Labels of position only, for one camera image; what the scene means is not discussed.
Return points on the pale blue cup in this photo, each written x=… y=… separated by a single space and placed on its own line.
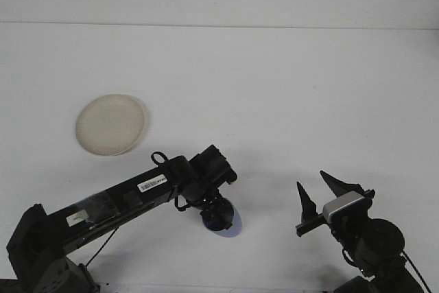
x=239 y=222

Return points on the pale round plate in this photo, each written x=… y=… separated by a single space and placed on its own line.
x=109 y=125

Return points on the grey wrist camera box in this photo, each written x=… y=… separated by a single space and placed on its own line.
x=341 y=205

